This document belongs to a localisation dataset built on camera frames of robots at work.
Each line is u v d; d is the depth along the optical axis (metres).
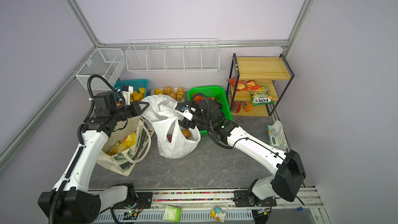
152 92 1.19
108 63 1.02
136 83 1.16
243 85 0.87
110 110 0.56
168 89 1.16
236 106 1.00
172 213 0.68
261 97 0.91
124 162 0.72
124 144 0.76
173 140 0.64
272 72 0.83
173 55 0.99
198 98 1.08
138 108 0.65
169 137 0.64
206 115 0.53
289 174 0.40
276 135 0.89
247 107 1.02
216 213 0.68
